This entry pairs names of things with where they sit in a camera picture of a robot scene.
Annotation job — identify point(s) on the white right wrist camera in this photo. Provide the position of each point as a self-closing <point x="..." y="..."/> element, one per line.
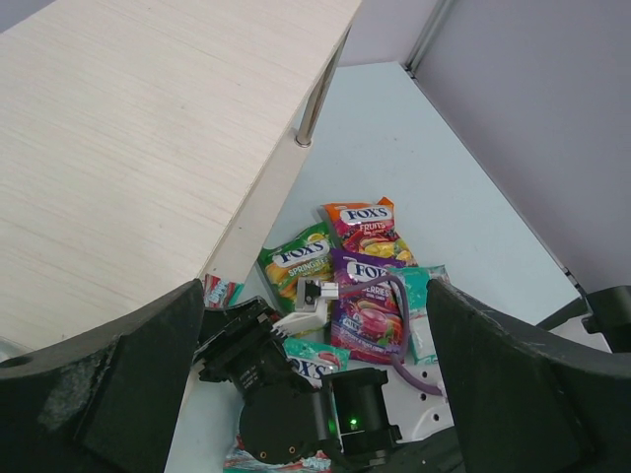
<point x="311" y="308"/>

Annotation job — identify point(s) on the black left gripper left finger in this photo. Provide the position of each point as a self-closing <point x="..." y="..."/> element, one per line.
<point x="106" y="400"/>

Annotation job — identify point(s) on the teal candy bag back side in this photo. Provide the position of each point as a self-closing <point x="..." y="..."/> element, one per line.
<point x="415" y="280"/>

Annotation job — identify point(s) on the teal Fox's mint candy bag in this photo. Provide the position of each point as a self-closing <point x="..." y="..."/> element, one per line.
<point x="313" y="360"/>

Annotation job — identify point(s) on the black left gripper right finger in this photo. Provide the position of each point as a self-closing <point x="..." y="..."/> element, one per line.
<point x="524" y="399"/>

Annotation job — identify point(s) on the light wooden two-tier shelf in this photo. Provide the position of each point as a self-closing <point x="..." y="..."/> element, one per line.
<point x="146" y="143"/>

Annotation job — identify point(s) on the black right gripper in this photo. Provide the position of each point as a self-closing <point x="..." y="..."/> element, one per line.
<point x="239" y="344"/>

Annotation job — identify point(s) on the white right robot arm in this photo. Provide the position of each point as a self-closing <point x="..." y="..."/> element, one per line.
<point x="303" y="411"/>

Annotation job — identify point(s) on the orange Fox's fruits candy bag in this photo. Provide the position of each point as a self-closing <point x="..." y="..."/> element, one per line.
<point x="368" y="228"/>

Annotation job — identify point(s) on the teal cherry mint candy bag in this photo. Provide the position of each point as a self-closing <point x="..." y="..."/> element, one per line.
<point x="220" y="292"/>

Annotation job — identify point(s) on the purple Fox's berries candy bag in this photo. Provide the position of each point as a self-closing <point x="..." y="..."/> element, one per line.
<point x="368" y="323"/>

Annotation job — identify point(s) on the green Fox's spring tea bag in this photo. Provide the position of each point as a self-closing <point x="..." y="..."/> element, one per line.
<point x="306" y="255"/>

